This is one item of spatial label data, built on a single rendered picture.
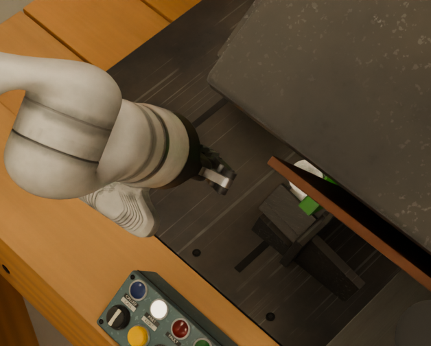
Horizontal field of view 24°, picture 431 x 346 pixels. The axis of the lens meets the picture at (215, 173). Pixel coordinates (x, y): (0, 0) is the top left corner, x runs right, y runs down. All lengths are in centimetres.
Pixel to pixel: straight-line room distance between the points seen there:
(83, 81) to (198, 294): 54
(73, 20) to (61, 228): 37
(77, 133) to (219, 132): 64
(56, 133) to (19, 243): 56
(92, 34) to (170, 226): 36
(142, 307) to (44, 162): 47
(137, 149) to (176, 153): 7
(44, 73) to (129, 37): 77
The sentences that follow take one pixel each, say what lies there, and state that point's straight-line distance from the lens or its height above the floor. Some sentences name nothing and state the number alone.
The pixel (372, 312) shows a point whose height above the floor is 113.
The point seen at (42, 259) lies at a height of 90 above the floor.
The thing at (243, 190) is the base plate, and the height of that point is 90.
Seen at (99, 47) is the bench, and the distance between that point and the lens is 148.
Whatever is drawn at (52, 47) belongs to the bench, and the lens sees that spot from 149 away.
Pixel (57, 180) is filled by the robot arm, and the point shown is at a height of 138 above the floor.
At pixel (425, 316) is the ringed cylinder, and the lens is 52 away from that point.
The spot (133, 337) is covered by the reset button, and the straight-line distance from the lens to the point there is 116.
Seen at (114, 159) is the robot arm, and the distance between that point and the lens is 80.
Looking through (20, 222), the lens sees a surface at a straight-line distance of 129.
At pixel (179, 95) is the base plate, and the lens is 139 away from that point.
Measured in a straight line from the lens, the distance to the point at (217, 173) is 95.
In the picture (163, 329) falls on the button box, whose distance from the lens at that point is 115.
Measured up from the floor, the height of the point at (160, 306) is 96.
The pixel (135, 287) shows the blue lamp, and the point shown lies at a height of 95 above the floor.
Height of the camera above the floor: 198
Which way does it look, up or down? 56 degrees down
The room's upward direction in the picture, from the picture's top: straight up
